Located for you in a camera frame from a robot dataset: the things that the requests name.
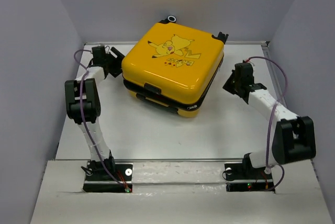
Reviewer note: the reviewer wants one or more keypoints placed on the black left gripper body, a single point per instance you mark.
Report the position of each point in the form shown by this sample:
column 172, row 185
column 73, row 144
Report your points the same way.
column 109, row 59

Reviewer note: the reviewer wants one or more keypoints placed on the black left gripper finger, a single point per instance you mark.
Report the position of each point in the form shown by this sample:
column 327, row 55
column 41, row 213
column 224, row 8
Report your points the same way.
column 118, row 55
column 115, row 69

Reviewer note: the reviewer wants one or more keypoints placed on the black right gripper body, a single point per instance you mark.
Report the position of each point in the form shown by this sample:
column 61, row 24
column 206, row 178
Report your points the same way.
column 238, row 84

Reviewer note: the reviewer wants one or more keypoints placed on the yellow hard-shell suitcase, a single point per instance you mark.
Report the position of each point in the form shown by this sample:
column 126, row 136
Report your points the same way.
column 173, row 66

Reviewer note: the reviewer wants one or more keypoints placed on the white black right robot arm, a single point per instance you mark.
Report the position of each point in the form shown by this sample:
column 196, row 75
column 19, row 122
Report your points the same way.
column 290, row 137

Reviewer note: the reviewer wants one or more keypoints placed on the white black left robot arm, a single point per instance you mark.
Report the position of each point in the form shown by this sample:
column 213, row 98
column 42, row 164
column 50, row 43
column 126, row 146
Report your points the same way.
column 83, row 105

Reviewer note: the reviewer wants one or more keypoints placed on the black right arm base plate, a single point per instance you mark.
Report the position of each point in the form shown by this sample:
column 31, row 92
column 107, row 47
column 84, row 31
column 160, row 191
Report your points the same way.
column 240, row 180

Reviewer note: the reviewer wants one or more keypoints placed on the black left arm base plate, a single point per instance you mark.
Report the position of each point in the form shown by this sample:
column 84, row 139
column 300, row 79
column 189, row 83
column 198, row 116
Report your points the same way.
column 98, row 181

